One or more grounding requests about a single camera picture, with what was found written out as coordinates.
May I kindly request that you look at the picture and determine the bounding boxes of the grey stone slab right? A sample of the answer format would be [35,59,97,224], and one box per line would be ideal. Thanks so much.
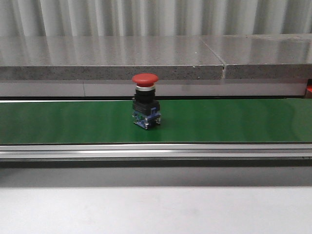
[201,34,312,80]

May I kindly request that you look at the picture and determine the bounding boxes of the white corrugated curtain backdrop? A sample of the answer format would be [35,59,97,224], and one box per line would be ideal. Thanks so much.
[0,0,312,36]

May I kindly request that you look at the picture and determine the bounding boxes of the red object at right edge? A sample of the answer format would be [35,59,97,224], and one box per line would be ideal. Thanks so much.
[305,79,312,98]

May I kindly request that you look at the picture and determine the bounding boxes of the aluminium conveyor side rail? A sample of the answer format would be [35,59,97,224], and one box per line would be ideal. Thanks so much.
[0,143,312,168]

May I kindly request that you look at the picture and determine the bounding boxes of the green conveyor belt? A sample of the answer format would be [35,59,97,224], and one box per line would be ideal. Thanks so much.
[0,98,312,144]

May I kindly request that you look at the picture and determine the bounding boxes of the grey stone slab left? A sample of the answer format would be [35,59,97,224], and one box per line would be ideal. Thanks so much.
[0,36,223,80]

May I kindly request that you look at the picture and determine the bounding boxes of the white panel under slabs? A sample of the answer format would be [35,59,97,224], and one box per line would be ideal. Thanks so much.
[0,79,308,97]

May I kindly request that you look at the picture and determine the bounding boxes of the grey stone slab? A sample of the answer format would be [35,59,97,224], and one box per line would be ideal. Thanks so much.
[201,34,312,80]
[0,36,223,80]

